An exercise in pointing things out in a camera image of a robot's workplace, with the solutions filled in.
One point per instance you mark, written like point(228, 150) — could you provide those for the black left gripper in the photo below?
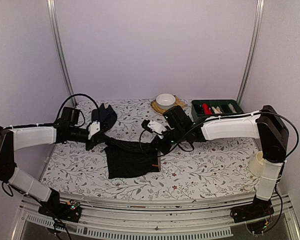
point(96, 138)

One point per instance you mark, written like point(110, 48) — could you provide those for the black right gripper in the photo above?
point(158, 144)

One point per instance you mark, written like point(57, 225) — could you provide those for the black striped underwear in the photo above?
point(130, 159)

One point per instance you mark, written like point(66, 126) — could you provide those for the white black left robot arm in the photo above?
point(64, 129)

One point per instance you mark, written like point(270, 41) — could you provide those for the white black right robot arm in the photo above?
point(265, 125)

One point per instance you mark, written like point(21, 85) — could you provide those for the dark navy underwear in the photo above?
point(105, 115)

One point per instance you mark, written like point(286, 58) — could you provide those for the green compartment organizer box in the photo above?
point(228, 107)

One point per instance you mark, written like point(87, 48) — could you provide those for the woven straw mat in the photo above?
point(178, 102)

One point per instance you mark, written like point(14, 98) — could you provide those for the red rolled cloth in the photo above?
point(206, 108)

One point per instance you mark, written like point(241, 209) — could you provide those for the white ceramic bowl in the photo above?
point(165, 100)

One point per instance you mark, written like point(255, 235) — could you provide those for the beige rolled cloth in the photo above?
point(217, 110)

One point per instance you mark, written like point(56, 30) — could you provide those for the floral tablecloth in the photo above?
point(213, 169)

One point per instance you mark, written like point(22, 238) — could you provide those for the cream plastic cup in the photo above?
point(256, 164)

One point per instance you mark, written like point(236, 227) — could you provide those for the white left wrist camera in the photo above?
point(93, 129)

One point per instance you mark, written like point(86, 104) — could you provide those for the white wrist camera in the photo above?
point(93, 129)
point(154, 127)

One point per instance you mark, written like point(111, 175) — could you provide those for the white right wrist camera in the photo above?
point(154, 127)

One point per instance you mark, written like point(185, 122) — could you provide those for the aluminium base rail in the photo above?
point(189, 219)

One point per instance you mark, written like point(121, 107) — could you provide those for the left aluminium frame post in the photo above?
point(52, 13)

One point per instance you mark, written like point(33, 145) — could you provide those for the aluminium frame post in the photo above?
point(52, 13)
point(258, 17)

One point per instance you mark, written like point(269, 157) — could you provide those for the right aluminium frame post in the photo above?
point(258, 17)

